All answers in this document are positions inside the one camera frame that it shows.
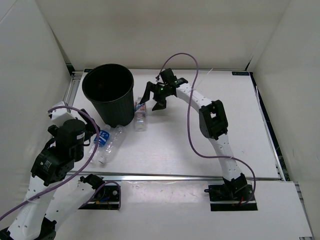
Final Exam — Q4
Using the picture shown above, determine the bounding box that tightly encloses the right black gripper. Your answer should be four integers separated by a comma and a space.
139, 81, 170, 112

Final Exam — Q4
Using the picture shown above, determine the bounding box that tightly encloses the clear crushed plastic bottle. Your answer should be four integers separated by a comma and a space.
97, 125, 127, 166

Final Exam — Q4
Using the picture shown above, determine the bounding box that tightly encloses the clear bottle white blue label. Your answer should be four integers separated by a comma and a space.
134, 97, 147, 132

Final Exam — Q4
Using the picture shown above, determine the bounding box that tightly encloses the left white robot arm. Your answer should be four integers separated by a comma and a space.
0, 105, 100, 240

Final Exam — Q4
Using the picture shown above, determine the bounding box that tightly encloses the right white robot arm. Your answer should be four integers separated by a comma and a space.
140, 78, 248, 200

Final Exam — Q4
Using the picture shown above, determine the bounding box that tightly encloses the black plastic bin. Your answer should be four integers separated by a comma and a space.
82, 63, 135, 128

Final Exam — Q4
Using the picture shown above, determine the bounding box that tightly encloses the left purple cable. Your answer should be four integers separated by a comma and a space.
0, 105, 123, 221

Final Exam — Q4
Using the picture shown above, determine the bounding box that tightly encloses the purple cable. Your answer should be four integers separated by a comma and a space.
0, 105, 123, 221
159, 52, 256, 206

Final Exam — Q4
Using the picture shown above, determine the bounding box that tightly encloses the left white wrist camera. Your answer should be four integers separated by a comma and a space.
47, 108, 75, 127

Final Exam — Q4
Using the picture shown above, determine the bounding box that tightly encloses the aluminium rail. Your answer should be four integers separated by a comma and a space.
63, 170, 283, 182

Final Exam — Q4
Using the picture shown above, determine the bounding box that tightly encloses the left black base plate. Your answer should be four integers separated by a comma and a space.
79, 181, 122, 211

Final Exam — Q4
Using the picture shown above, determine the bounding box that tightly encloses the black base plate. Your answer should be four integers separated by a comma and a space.
204, 183, 258, 212
79, 181, 122, 211

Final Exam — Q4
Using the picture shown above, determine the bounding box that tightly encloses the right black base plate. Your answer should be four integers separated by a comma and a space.
204, 183, 258, 212

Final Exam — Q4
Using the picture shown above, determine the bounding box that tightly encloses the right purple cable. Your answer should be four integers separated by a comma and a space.
159, 52, 256, 206

